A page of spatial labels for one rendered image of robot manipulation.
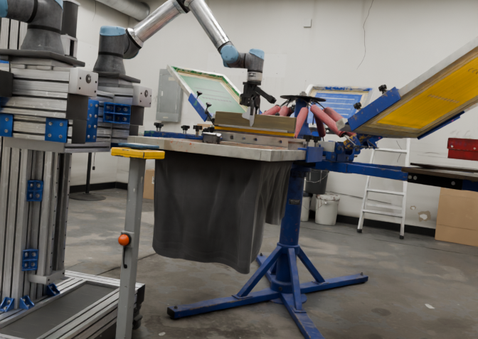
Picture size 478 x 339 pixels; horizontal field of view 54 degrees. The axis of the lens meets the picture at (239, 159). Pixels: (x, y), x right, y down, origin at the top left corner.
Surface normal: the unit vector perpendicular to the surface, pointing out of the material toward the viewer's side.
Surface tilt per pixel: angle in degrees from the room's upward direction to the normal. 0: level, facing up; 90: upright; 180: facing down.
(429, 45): 90
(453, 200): 78
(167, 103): 90
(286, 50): 90
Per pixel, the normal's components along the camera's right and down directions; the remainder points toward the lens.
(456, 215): -0.35, -0.19
